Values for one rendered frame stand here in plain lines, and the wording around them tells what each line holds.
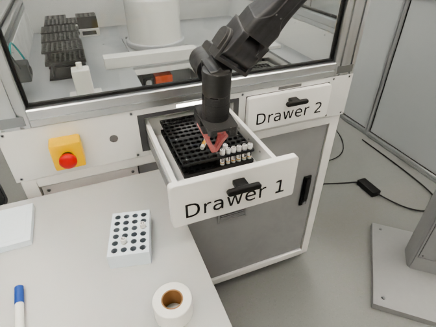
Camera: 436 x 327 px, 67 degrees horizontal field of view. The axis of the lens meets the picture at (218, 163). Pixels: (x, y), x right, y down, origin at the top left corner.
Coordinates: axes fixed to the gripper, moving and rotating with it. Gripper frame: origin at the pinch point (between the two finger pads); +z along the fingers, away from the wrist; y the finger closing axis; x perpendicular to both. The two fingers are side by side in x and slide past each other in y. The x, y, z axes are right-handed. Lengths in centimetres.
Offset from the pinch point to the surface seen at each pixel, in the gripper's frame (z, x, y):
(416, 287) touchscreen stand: 87, -91, -18
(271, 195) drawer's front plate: 7.4, -10.1, -11.2
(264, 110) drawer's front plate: 6.0, -22.8, 19.2
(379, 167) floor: 100, -143, 61
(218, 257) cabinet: 71, -9, 15
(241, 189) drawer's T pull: -0.7, -0.6, -14.1
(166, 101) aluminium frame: -1.4, 6.1, 20.6
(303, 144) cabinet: 25, -42, 21
